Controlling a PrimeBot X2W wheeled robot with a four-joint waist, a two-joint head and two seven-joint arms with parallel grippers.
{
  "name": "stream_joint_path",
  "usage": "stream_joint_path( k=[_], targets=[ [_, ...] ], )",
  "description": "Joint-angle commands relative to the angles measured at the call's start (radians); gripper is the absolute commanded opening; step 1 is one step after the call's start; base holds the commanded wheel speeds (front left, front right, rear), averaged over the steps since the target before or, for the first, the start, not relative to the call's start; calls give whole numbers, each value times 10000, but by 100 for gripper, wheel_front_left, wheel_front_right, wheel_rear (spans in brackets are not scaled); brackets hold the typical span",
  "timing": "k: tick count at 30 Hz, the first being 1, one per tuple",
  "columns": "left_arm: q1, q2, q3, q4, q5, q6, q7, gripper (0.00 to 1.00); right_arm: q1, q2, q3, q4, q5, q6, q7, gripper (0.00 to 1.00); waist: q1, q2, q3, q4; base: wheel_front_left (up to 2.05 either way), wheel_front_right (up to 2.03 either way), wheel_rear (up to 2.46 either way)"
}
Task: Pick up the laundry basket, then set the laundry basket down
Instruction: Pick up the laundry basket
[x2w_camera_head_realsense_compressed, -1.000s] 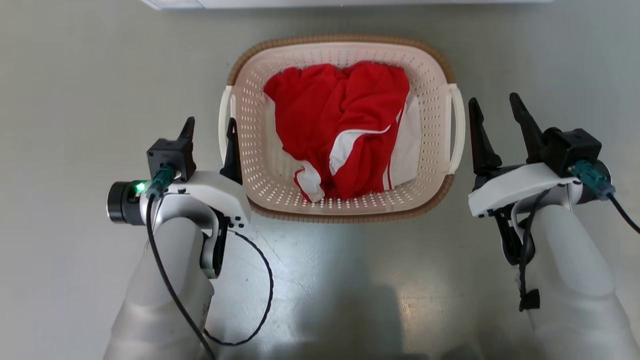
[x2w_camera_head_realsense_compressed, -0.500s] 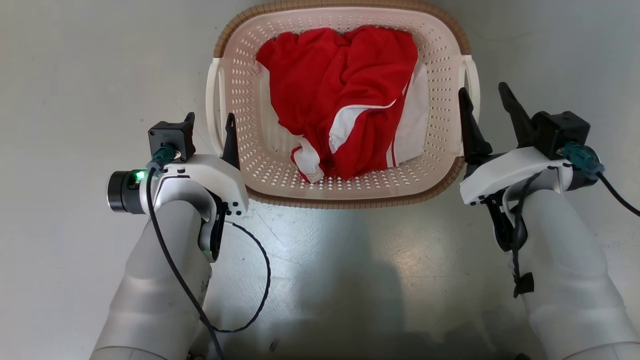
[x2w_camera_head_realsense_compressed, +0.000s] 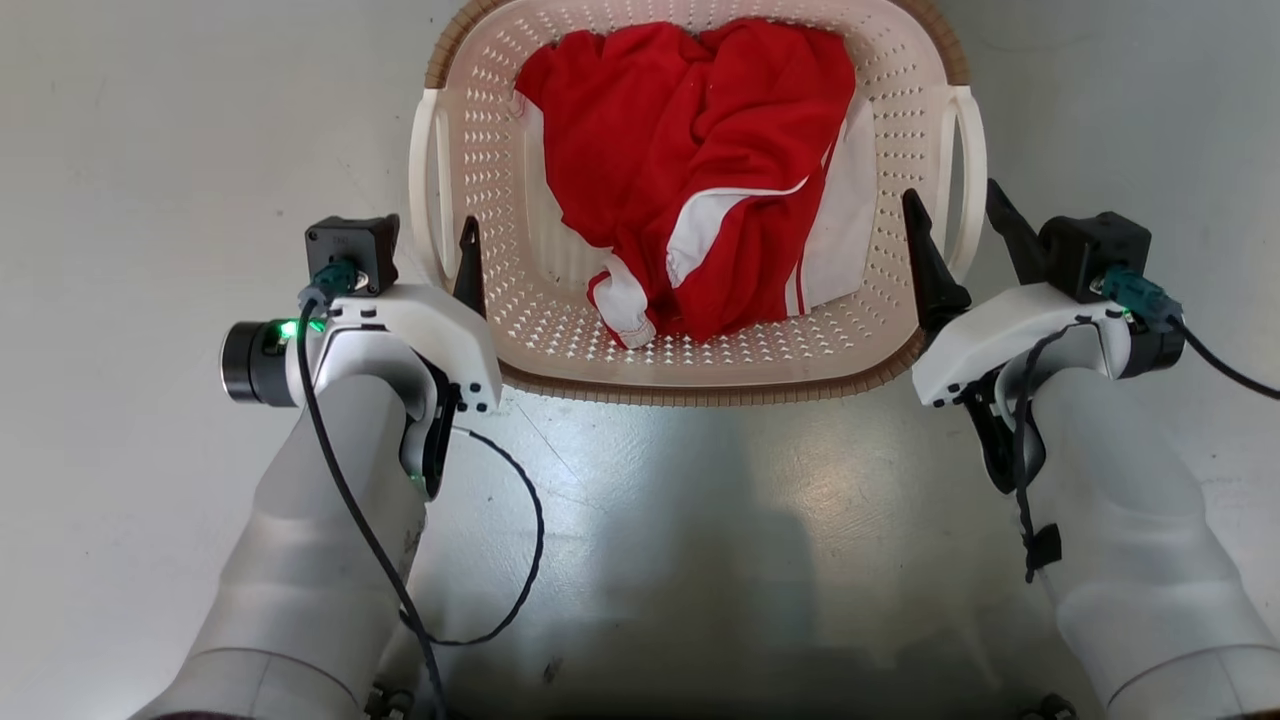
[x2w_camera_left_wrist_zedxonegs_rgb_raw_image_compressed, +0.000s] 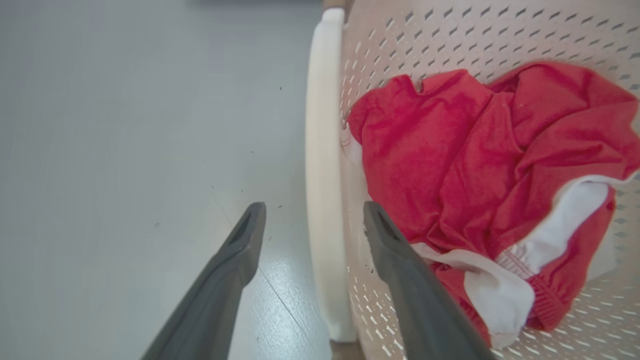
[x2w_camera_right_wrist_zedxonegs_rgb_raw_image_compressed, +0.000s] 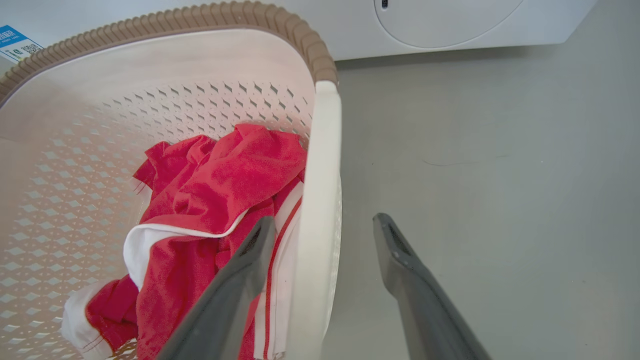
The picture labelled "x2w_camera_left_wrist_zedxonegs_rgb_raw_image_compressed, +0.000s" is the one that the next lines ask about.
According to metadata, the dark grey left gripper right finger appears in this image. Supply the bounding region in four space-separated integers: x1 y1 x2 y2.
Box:
363 201 497 360

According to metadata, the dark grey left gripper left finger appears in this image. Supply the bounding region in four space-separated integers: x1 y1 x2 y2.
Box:
141 202 267 360

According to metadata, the white perforated plastic laundry basket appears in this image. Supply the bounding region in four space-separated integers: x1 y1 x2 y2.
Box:
305 0 640 360

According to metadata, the red and white garment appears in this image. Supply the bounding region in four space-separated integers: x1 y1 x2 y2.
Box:
342 61 640 350

